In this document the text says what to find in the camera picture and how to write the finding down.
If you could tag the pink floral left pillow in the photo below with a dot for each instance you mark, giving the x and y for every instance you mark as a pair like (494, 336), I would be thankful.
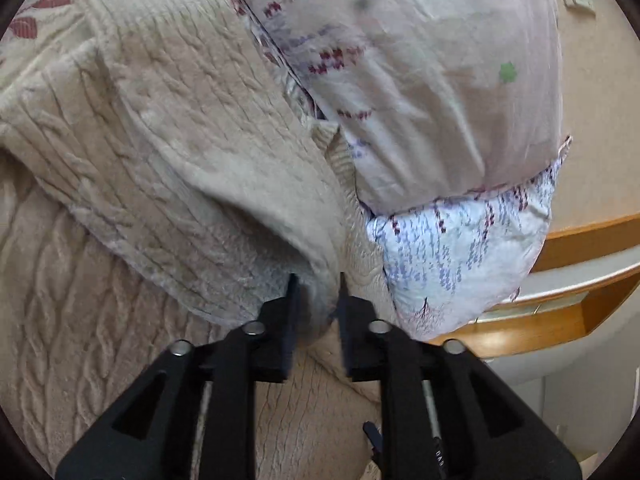
(437, 98)

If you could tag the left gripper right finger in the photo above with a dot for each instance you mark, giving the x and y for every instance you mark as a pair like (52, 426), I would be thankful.
(445, 413)

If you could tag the wooden glass-panel headboard cabinet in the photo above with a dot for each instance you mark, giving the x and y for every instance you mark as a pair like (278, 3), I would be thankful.
(580, 279)

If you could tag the blue pink floral right pillow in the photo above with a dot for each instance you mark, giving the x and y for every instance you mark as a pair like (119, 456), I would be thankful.
(448, 262)

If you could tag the beige cable-knit sweater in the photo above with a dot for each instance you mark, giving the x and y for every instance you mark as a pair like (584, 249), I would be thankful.
(157, 182)

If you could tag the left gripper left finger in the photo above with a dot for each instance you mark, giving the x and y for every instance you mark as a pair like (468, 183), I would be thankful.
(191, 413)

